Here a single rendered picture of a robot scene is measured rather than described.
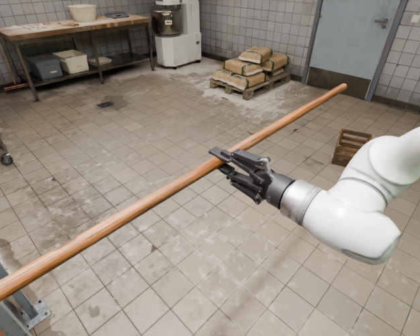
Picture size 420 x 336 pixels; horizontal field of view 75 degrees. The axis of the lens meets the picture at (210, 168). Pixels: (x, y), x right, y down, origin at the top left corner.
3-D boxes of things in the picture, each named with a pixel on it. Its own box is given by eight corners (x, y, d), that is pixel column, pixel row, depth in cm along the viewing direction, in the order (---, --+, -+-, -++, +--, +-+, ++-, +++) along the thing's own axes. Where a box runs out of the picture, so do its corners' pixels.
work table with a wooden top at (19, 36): (35, 102, 402) (8, 35, 349) (18, 89, 447) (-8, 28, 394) (156, 70, 528) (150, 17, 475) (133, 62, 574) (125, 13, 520)
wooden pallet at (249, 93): (247, 101, 407) (248, 91, 399) (209, 87, 452) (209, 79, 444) (290, 81, 476) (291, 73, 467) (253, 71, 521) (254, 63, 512)
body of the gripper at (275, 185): (283, 189, 56) (247, 170, 61) (277, 218, 61) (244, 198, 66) (301, 173, 60) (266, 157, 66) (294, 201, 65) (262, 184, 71)
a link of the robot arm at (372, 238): (299, 238, 59) (329, 197, 64) (374, 285, 51) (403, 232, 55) (300, 213, 51) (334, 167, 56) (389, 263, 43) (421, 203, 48)
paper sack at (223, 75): (229, 85, 420) (229, 75, 411) (211, 80, 439) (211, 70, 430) (251, 75, 459) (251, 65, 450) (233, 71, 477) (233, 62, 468)
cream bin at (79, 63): (69, 74, 434) (65, 59, 420) (57, 68, 461) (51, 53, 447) (91, 69, 455) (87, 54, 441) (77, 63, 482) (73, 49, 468)
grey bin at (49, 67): (41, 81, 410) (35, 64, 395) (30, 73, 438) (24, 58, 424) (65, 75, 430) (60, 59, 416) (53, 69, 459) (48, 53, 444)
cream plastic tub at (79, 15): (78, 23, 423) (74, 8, 411) (67, 21, 447) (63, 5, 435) (103, 21, 448) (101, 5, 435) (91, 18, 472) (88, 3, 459)
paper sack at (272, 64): (270, 73, 427) (271, 62, 416) (251, 69, 448) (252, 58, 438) (291, 64, 460) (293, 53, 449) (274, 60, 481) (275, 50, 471)
